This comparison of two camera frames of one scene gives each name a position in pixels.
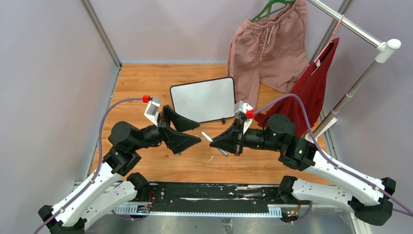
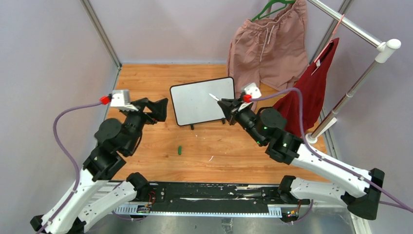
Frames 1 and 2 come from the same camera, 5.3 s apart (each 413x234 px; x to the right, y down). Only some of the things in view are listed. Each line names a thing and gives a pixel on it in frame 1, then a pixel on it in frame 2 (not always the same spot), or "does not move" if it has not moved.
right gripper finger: x=231 y=140 → x=228 y=107
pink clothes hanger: x=330 y=42 does not move
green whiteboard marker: x=220 y=150 → x=214 y=97
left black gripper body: x=159 y=133 → x=139 y=118
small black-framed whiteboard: x=205 y=101 does not move
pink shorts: x=273 y=50 does not move
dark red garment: x=310 y=89 does not move
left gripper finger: x=178 y=141 → x=159 y=108
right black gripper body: x=253 y=138 → x=247 y=118
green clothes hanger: x=285 y=2 does not move
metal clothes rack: x=385 y=50 does not move
